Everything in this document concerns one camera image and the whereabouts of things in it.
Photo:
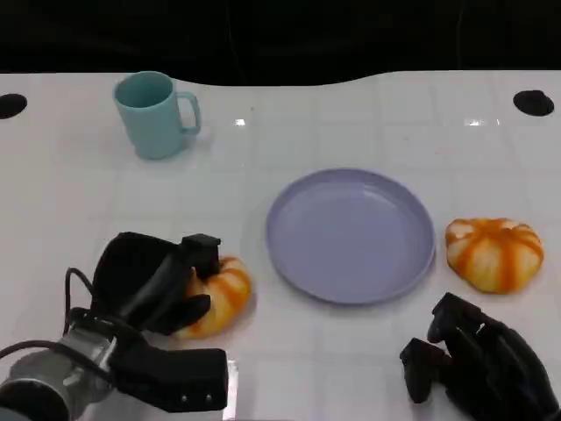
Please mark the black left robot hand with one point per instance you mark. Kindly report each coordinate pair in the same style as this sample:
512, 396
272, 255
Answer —
131, 276

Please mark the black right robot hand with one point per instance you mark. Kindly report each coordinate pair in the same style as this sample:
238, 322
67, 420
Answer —
486, 368

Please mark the orange white toy bread roll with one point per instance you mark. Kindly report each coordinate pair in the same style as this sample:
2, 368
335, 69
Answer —
223, 294
495, 254

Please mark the pale green mug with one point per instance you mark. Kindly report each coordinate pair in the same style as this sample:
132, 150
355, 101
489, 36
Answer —
151, 125

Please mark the lilac plate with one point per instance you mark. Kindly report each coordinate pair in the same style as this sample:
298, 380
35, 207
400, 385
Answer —
350, 237

